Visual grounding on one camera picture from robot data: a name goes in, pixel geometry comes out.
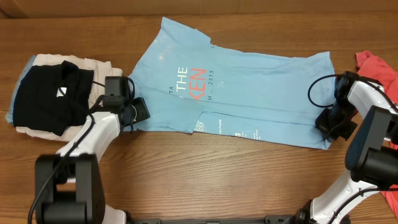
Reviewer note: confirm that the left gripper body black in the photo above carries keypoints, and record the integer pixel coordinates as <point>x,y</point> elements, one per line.
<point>138,111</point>

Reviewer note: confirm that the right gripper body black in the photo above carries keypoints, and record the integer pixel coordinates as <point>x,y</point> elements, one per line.
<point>338,121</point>

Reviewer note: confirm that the light blue t-shirt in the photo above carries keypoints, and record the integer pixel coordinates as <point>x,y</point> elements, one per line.
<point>191,85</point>

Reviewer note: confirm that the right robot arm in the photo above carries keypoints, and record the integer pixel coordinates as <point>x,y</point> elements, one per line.
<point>363,113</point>

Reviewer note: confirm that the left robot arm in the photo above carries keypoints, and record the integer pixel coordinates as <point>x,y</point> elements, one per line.
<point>68,186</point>

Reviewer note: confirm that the beige folded garment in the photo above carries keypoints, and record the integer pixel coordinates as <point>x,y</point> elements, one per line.
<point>101,70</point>

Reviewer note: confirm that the red garment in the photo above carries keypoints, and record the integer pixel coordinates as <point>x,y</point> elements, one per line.
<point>372,66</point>

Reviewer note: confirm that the black folded garment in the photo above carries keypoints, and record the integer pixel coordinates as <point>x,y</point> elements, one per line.
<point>53,97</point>

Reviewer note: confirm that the folded blue jeans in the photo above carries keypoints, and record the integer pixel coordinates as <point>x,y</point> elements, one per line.
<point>9,114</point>

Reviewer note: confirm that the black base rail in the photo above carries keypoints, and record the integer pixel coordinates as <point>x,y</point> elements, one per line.
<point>268,219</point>

